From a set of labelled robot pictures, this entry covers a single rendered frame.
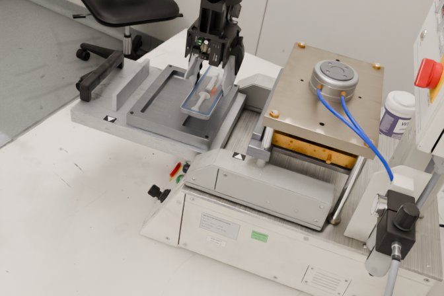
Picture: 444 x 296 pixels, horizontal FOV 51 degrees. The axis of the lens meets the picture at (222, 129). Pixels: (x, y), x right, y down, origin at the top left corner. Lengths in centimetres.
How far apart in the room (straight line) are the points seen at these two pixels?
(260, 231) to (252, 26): 185
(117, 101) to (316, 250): 46
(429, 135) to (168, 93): 52
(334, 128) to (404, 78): 171
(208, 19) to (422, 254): 54
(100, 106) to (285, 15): 168
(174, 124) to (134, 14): 156
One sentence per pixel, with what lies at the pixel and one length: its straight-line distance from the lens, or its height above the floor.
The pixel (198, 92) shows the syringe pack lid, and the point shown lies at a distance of 87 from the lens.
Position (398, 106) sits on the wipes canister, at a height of 89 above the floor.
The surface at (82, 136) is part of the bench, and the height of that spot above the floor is 75.
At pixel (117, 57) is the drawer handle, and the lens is 101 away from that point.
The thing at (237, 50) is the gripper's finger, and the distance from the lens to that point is 83.
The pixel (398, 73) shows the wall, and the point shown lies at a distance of 243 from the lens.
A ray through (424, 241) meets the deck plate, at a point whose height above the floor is 93.
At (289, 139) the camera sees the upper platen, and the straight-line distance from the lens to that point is 79.
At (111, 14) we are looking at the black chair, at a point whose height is 48.
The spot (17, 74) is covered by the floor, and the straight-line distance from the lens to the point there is 281.
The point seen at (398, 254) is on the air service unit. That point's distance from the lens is 66.
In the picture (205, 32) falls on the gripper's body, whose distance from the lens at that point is 76.
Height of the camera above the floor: 154
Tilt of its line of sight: 39 degrees down
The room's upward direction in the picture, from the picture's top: 11 degrees clockwise
